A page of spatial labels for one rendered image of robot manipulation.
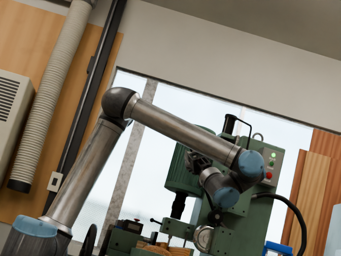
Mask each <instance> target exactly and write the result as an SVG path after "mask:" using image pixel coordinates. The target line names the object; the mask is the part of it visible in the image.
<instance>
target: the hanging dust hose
mask: <svg viewBox="0 0 341 256"><path fill-rule="evenodd" d="M91 11H92V6H91V5H90V4H88V3H87V2H84V1H81V0H73V1H72V3H71V6H70V8H69V11H68V13H67V16H66V19H65V21H64V24H63V27H62V29H61V31H60V34H59V36H58V39H57V41H56V43H55V46H54V48H53V50H52V52H51V55H50V58H49V60H48V63H47V65H46V68H45V71H44V74H43V77H42V79H41V82H40V85H39V88H38V90H37V91H38V92H37V94H36V97H35V99H34V101H33V104H32V105H33V106H32V108H31V111H30V112H31V113H30V115H29V118H28V120H27V123H26V124H27V125H26V127H25V130H24V132H23V133H24V134H23V137H22V139H21V142H20V143H21V144H20V146H19V149H18V150H19V151H18V154H17V156H16V159H15V161H14V162H15V163H14V166H13V168H12V170H13V171H11V172H12V173H11V176H10V177H11V178H9V181H8V184H7V188H9V189H12V190H15V191H18V192H21V193H25V194H29V192H30V189H31V185H32V184H31V183H32V180H33V178H34V175H35V174H34V173H35V170H36V169H35V168H37V167H36V166H37V165H38V164H37V163H39V162H38V161H39V158H40V157H39V156H41V155H40V154H41V151H42V149H43V148H42V147H43V144H44V141H45V139H46V138H45V137H46V135H47V132H48V131H47V130H48V128H49V125H50V123H51V122H50V121H51V119H52V116H53V114H54V113H53V112H54V110H55V107H56V105H57V104H56V103H57V101H58V98H59V96H60V95H59V94H60V92H61V90H62V87H63V83H64V81H65V78H66V75H67V72H68V70H69V68H70V65H71V63H72V60H73V58H74V55H75V53H76V51H77V47H78V45H79V43H80V40H81V38H82V35H83V32H84V30H85V28H86V24H87V22H88V20H89V16H90V14H91Z"/></svg>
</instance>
